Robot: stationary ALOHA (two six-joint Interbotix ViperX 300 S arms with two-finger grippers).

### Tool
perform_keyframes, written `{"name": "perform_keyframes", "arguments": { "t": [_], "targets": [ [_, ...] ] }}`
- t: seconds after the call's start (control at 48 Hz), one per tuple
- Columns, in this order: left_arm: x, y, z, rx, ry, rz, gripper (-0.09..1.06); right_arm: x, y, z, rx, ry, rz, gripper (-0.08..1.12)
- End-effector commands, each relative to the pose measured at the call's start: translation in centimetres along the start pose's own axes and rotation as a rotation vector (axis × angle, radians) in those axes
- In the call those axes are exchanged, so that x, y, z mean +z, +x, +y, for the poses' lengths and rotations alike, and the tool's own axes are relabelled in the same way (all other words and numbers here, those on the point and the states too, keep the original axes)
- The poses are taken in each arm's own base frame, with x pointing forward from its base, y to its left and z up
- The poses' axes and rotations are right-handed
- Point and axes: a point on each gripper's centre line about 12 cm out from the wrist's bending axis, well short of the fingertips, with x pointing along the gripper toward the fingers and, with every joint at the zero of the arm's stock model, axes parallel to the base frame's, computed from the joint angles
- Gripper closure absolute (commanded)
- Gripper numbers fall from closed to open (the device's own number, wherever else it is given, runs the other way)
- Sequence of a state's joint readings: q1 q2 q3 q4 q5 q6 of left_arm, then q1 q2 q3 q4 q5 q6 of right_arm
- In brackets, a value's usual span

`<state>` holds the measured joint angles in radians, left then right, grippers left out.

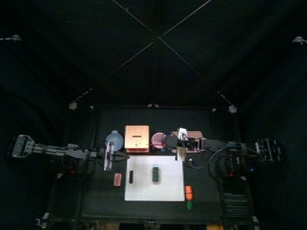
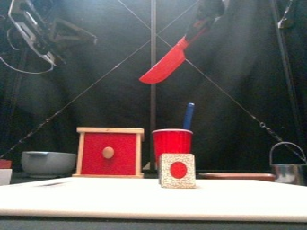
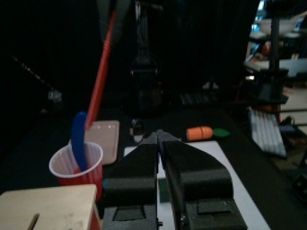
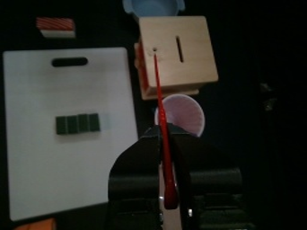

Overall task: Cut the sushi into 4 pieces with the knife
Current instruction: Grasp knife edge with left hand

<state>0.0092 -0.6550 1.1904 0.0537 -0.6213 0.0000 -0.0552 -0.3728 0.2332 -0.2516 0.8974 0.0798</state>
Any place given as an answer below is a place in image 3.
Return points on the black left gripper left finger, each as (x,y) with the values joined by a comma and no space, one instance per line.
(132,170)

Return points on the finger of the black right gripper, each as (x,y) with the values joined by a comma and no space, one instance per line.
(103,15)
(123,15)

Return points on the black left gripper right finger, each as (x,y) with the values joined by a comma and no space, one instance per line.
(199,179)

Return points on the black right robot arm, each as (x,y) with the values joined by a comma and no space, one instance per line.
(143,75)

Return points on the dark green sushi roll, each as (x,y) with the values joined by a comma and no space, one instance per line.
(163,191)

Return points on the red plastic cup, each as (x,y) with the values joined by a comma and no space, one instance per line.
(92,176)

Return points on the pink rectangular tray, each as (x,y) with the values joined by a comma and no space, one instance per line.
(105,140)

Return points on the small black round object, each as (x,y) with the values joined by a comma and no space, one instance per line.
(137,130)

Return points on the orange toy carrot green top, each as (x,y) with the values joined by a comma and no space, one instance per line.
(199,133)

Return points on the blue plastic spoon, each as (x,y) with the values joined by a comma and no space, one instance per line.
(79,137)

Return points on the thin red rod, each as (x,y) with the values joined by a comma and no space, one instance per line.
(100,72)

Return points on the white computer keyboard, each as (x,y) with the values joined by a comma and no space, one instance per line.
(266,131)

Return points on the wooden block with slots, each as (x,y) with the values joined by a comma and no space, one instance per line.
(52,206)

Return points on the black post stand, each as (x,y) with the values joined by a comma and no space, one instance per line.
(274,84)

